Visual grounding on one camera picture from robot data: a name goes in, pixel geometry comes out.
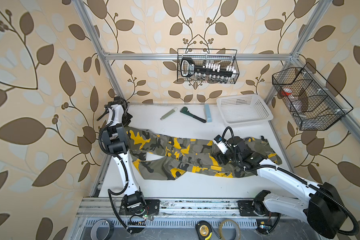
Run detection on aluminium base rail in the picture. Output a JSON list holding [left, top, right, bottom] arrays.
[[76, 197, 319, 218]]

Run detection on white plastic basket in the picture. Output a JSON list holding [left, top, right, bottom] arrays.
[[217, 94, 274, 127]]

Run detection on black wire basket right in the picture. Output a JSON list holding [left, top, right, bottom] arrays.
[[272, 63, 354, 131]]

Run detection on light blue sanding block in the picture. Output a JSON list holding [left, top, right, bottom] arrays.
[[204, 104, 212, 123]]

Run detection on camouflage trousers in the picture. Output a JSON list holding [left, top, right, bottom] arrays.
[[124, 125, 283, 181]]

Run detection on black wire basket centre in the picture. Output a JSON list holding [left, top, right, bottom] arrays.
[[177, 48, 240, 85]]

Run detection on yellow tape measure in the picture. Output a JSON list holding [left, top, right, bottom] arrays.
[[196, 221, 213, 240]]

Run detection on pale green utility knife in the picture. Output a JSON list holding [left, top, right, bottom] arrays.
[[160, 108, 178, 121]]

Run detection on black socket set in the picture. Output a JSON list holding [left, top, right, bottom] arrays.
[[180, 57, 235, 78]]

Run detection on aluminium frame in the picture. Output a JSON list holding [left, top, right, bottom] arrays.
[[80, 1, 360, 200]]

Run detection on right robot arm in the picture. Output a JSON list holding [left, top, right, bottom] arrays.
[[213, 134, 360, 239]]

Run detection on grey tape roll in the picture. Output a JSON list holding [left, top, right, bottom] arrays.
[[90, 219, 114, 240]]

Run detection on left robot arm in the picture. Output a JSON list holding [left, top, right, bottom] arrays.
[[98, 97, 148, 235]]

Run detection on black wire basket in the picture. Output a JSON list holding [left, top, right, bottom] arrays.
[[177, 48, 240, 85], [272, 63, 354, 131]]

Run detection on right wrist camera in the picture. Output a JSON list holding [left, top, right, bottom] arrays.
[[213, 135, 230, 154]]

